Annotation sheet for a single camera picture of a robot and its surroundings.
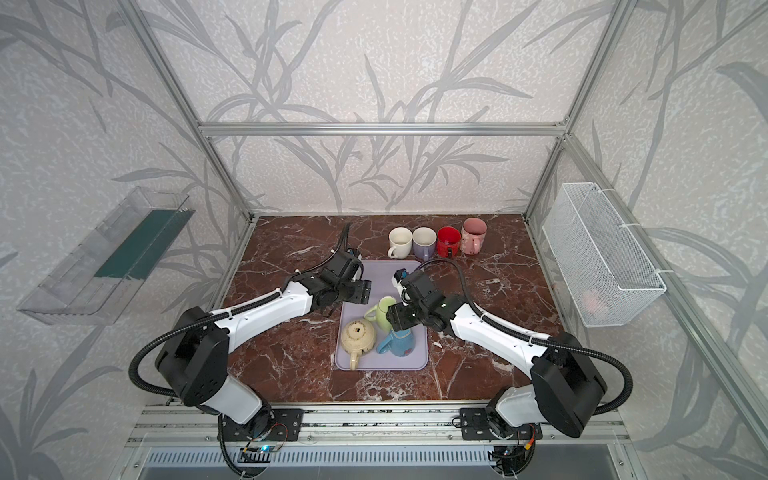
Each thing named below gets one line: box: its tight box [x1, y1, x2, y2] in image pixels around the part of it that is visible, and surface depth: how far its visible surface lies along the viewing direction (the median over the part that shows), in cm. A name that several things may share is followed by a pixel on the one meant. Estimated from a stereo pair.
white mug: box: [388, 226, 413, 260], surface depth 104 cm
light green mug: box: [364, 296, 397, 333], surface depth 87 cm
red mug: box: [437, 226, 461, 259], surface depth 107 cm
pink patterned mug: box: [460, 217, 488, 256], surface depth 106 cm
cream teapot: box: [341, 319, 376, 370], surface depth 82 cm
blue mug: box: [376, 328, 415, 357], surface depth 84 cm
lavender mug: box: [412, 226, 438, 262], surface depth 107 cm
